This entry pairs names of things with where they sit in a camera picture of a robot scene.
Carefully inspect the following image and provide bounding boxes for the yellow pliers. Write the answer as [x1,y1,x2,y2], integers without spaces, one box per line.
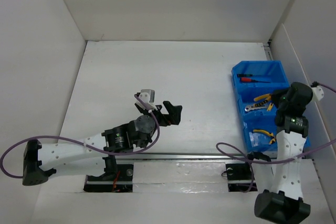
[254,93,272,106]

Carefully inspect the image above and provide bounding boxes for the silver folding utility knife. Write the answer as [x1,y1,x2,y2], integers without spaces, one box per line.
[245,105,265,112]

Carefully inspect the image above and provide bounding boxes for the yellow pliers corner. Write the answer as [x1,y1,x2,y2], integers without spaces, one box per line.
[253,129,277,144]

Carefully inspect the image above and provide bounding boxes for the red handled screwdriver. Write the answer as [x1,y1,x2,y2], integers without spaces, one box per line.
[240,77,269,83]

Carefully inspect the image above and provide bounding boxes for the green black precision screwdriver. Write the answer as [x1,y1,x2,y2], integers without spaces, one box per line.
[237,74,253,78]

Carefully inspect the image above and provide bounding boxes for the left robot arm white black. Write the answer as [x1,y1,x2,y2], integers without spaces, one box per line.
[22,101,183,186]

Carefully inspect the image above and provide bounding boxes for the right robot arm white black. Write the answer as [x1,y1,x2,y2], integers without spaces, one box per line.
[242,82,313,223]

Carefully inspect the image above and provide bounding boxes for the blue plastic compartment bin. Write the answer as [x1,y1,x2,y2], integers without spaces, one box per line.
[230,60,311,154]

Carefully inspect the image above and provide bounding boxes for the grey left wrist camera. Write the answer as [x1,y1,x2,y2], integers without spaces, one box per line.
[136,89,155,109]

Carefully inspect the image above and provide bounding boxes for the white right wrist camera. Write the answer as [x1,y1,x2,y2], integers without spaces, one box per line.
[311,81,324,102]

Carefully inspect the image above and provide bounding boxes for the metal mounting rail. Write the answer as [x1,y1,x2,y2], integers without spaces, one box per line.
[56,152,305,183]

